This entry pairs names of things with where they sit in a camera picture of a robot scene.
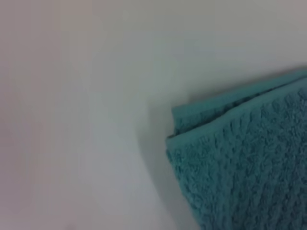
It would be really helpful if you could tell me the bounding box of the teal waffle-weave towel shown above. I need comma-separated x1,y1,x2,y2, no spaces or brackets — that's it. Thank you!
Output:
165,69,307,230

